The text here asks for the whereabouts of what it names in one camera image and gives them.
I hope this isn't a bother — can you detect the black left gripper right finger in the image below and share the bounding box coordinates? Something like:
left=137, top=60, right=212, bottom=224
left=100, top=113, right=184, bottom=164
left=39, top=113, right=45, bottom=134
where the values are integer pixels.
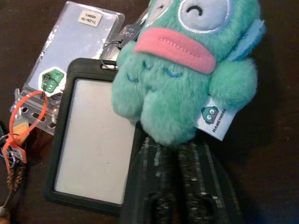
left=176, top=137, right=243, bottom=224

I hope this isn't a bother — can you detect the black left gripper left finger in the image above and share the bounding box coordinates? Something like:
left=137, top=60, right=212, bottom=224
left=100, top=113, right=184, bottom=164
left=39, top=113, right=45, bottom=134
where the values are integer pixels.
left=119, top=121, right=178, bottom=224

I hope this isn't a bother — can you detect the black card holder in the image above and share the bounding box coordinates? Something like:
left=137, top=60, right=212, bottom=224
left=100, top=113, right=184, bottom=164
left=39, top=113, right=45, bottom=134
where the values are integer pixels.
left=44, top=57, right=143, bottom=217

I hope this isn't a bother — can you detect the teal plush fish keychain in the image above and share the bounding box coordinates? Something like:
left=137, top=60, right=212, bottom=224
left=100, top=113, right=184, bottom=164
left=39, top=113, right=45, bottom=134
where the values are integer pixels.
left=110, top=0, right=267, bottom=147

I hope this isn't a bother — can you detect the brown braided strap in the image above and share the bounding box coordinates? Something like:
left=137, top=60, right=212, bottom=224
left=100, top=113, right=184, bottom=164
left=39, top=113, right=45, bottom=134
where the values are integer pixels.
left=0, top=163, right=27, bottom=224

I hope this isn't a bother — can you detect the metal key ring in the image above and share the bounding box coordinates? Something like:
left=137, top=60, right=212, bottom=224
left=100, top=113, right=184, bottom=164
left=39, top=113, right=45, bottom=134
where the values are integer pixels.
left=100, top=40, right=124, bottom=70

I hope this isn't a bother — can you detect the orange cord loop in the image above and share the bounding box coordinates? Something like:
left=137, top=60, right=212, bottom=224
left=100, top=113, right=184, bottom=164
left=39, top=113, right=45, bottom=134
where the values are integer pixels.
left=2, top=90, right=49, bottom=168

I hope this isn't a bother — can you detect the black fabric strap tag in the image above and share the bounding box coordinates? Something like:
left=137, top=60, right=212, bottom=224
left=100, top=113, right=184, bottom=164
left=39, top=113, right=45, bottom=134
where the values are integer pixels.
left=102, top=9, right=152, bottom=59

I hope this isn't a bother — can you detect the clear plastic badge holder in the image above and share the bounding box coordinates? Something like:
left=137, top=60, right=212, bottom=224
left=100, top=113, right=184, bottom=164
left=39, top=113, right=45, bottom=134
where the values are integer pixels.
left=9, top=0, right=126, bottom=136

